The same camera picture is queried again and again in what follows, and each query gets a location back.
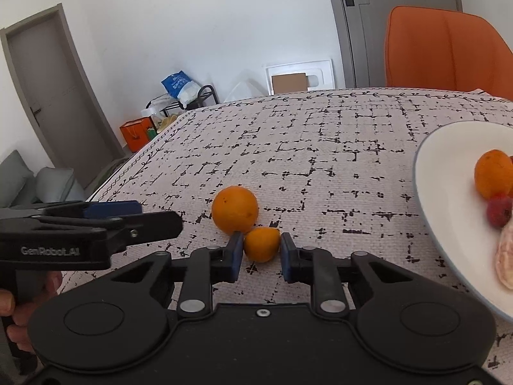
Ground clear plastic sheet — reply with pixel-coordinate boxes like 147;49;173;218
222;79;267;103

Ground grey door with black handle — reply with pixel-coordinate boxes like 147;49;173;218
323;0;462;90

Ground long peeled pomelo segment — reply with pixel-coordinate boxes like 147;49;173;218
495;220;513;286

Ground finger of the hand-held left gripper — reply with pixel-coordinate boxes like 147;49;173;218
40;201;142;218
105;211;184;256

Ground patterned white tablecloth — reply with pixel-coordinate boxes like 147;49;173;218
60;87;513;385

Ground small orange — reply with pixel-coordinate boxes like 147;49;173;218
244;227;281;263

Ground grey sofa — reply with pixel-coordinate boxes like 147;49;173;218
0;149;86;210

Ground taupe door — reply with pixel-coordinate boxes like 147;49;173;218
0;3;122;194

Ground brown cardboard piece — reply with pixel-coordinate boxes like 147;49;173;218
271;73;309;95

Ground black metal rack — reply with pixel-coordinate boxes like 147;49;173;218
160;84;219;118

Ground orange chair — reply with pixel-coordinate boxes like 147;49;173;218
384;6;513;102

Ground person's left hand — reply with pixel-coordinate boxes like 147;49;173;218
0;271;63;354

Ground white foam tray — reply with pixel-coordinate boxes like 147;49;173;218
264;58;334;96

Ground grey cushion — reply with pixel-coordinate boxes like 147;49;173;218
35;167;76;203

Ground orange paper bag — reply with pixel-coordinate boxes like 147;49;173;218
119;116;155;153

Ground white plate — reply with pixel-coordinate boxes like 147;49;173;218
414;121;513;323

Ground large orange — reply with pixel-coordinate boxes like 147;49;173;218
211;185;259;235
475;149;513;201

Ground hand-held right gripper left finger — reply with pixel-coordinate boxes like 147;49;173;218
106;230;245;318

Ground small red fruit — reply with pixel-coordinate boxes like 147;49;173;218
486;193;513;228

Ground blue and white bag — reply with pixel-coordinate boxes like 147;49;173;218
161;71;200;109

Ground clear plastic container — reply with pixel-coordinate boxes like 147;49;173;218
143;94;179;133

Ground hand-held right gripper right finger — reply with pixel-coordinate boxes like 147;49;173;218
280;232;425;318

